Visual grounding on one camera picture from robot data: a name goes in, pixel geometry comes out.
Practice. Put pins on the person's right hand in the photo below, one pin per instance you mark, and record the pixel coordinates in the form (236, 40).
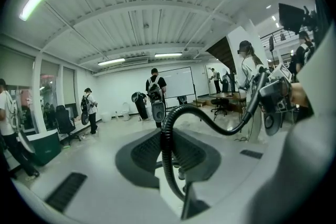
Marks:
(299, 94)

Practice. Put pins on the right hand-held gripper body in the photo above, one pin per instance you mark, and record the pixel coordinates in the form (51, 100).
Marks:
(277, 94)

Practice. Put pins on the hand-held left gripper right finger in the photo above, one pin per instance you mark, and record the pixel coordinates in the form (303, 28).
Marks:
(207, 162)

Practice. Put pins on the person's black t-shirt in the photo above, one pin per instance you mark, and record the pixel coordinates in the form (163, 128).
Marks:
(321, 15)

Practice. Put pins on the white rounded ceramic fixture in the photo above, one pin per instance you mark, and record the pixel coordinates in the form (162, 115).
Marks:
(106, 116)

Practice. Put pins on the black swivel stool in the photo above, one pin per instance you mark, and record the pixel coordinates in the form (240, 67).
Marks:
(219, 106)

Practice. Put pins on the white projection screen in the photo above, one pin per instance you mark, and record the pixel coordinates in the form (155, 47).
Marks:
(176, 82)

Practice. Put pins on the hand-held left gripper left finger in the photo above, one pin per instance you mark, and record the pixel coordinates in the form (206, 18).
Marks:
(126, 162)

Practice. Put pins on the black camera monitor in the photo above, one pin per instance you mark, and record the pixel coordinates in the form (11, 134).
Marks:
(290, 17)

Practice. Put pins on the low wooden platform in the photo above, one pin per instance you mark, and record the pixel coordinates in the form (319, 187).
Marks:
(199, 102)

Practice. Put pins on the dark wooden staircase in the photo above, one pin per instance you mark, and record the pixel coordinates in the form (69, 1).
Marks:
(223, 52)

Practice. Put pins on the dark green cabinet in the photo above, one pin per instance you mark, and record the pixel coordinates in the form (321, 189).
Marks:
(47, 147)

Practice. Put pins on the black office chair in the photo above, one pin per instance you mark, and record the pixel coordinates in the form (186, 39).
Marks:
(64, 123)

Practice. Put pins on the small green object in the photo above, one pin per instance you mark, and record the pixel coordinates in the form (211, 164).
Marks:
(66, 147)

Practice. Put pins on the wooden table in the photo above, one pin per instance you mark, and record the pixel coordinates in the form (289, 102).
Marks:
(228, 95)

